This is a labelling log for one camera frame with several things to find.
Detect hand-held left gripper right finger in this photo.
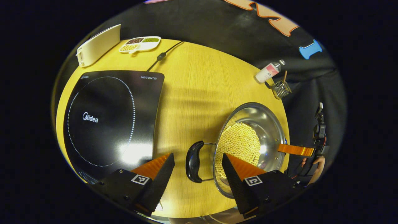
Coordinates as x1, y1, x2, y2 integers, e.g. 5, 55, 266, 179
222, 153, 307, 219

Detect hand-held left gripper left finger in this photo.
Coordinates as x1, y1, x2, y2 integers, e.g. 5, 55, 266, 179
90, 152, 175, 217

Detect steel pot with black handles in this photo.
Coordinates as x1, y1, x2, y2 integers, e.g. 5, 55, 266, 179
186, 102, 288, 199

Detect pile of yellow soybeans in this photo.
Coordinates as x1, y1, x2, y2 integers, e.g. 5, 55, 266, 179
215, 122, 261, 179

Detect black induction cooktop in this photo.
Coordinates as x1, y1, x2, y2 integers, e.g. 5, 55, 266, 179
63, 70, 165, 184

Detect clear bottle with pink label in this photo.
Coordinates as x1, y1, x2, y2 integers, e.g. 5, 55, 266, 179
255, 60, 286, 84

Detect white divided dish of beans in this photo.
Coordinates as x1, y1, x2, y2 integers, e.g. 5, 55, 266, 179
119, 36, 161, 54

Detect white toaster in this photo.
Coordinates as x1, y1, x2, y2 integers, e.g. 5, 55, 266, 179
76, 24, 121, 68

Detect wire mesh holder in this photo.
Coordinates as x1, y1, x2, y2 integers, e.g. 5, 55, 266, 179
271, 80, 293, 100

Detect black power cable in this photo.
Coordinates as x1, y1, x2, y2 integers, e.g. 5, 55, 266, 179
146, 41, 184, 72

